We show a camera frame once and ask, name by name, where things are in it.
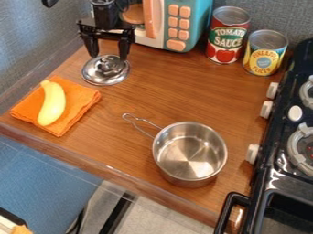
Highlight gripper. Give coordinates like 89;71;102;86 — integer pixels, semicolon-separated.
75;19;137;61

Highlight toy microwave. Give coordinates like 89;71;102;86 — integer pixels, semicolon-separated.
118;0;216;54

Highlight orange cloth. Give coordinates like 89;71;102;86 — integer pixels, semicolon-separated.
8;74;103;138

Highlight red tomato sauce can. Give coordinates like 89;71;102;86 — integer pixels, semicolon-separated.
204;5;253;65

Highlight toy stove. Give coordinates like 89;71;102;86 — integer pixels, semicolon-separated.
212;37;313;234

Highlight yellow pineapple can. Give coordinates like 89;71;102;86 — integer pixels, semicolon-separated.
242;28;290;77

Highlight silver pot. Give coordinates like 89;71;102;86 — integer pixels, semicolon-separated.
121;112;231;188

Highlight silver pot lid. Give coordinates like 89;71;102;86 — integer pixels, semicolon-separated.
81;54;133;87

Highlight yellow toy banana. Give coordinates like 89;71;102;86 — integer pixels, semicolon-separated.
35;80;68;127

